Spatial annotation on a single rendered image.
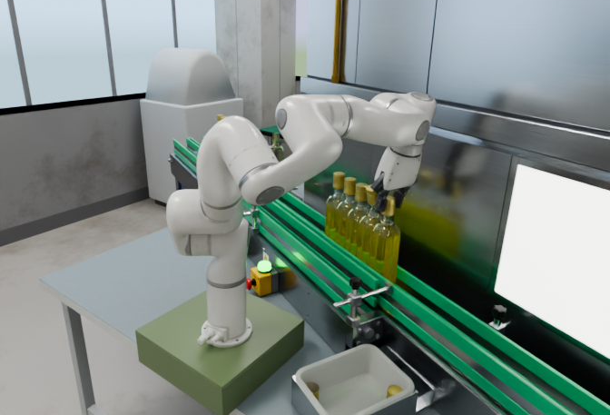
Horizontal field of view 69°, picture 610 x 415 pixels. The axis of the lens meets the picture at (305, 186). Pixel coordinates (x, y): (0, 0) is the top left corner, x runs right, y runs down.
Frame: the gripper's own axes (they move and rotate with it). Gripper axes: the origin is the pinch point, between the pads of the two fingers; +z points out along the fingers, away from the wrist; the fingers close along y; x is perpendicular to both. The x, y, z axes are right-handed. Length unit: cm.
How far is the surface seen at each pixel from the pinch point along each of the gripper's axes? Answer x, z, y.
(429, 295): 19.3, 16.0, -2.9
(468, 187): 12.1, -9.9, -11.6
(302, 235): -26.6, 30.5, 5.5
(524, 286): 34.0, 2.0, -11.6
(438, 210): 6.5, 0.7, -11.8
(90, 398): -47, 108, 73
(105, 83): -316, 89, 23
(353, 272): 1.0, 21.8, 6.3
